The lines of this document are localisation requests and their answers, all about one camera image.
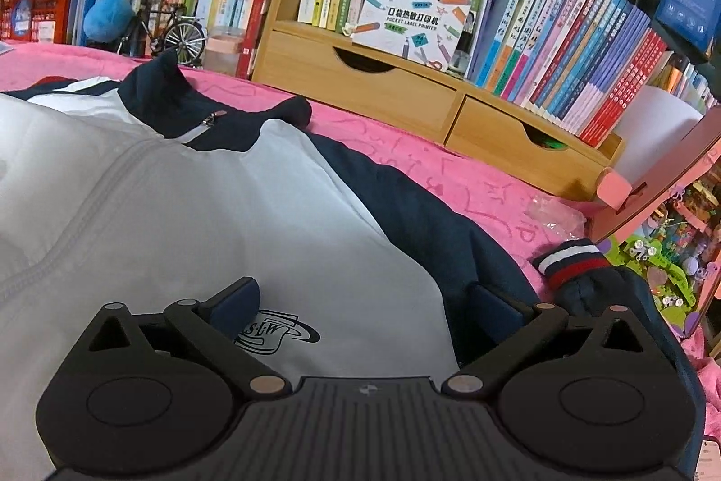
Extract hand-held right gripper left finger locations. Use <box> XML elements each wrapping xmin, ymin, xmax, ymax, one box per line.
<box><xmin>73</xmin><ymin>276</ymin><xmax>294</xmax><ymax>400</ymax></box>

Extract black bicycle model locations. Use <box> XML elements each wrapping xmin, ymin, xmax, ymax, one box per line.
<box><xmin>117</xmin><ymin>0</ymin><xmax>206</xmax><ymax>68</ymax></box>

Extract pink miniature dollhouse model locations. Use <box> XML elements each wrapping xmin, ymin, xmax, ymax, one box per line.
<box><xmin>591</xmin><ymin>106</ymin><xmax>721</xmax><ymax>355</ymax></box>

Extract wooden desk organizer with drawers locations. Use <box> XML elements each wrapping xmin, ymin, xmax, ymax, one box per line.
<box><xmin>251</xmin><ymin>0</ymin><xmax>634</xmax><ymax>203</ymax></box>

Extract clear plastic bag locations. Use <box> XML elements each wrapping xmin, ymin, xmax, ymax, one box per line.
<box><xmin>526</xmin><ymin>193</ymin><xmax>587</xmax><ymax>239</ymax></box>

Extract white and navy jacket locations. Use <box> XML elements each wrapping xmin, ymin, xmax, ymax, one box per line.
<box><xmin>0</xmin><ymin>50</ymin><xmax>707</xmax><ymax>481</ymax></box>

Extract pink lidded cup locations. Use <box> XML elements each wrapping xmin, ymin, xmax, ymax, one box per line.
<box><xmin>203</xmin><ymin>26</ymin><xmax>247</xmax><ymax>77</ymax></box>

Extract pink blanket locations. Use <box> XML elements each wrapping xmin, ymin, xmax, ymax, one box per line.
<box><xmin>0</xmin><ymin>38</ymin><xmax>721</xmax><ymax>406</ymax></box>

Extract blue round plush ball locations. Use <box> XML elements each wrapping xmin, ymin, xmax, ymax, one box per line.
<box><xmin>84</xmin><ymin>0</ymin><xmax>134</xmax><ymax>48</ymax></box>

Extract red plastic crate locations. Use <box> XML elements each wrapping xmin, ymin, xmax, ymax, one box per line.
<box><xmin>0</xmin><ymin>0</ymin><xmax>77</xmax><ymax>47</ymax></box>

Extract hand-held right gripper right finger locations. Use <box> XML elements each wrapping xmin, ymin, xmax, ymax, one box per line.
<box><xmin>441</xmin><ymin>284</ymin><xmax>657</xmax><ymax>400</ymax></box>

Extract white pencil-print box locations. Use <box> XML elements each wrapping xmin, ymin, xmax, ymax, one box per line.
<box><xmin>352</xmin><ymin>0</ymin><xmax>473</xmax><ymax>72</ymax></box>

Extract row of pastel books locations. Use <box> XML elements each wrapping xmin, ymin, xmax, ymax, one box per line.
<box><xmin>648</xmin><ymin>51</ymin><xmax>719</xmax><ymax>113</ymax></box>

